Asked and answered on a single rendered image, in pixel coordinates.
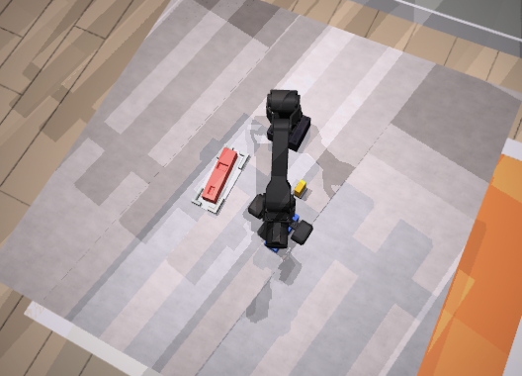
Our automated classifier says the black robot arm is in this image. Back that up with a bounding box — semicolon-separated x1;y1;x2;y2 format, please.
257;89;303;249

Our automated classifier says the red rectangular block with two sockets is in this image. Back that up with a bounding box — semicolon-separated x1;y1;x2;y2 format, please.
202;147;238;204

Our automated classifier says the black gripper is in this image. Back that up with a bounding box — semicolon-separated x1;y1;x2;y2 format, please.
248;194;313;245

